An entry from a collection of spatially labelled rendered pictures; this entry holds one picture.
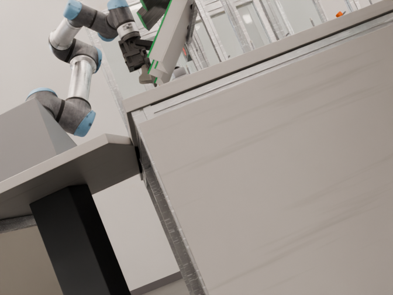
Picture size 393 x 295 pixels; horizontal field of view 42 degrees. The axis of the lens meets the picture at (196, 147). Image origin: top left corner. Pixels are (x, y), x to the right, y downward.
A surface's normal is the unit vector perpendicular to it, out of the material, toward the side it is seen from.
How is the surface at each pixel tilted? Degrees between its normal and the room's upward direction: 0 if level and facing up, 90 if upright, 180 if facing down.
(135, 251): 90
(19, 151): 90
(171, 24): 90
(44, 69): 90
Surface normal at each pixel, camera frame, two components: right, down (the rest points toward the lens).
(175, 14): -0.07, -0.09
